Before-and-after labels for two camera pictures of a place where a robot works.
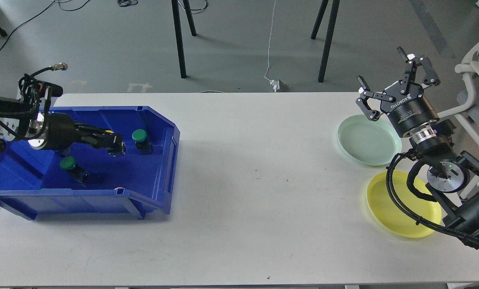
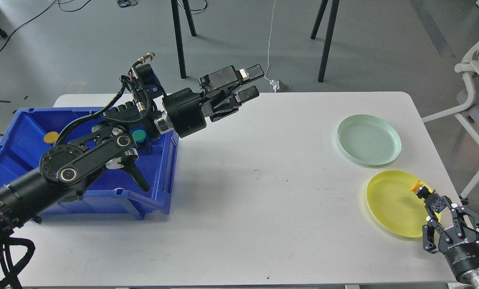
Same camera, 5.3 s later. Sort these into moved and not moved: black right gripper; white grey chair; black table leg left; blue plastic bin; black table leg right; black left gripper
Moved: black right gripper; black left gripper
Not moved: black table leg right; black table leg left; blue plastic bin; white grey chair
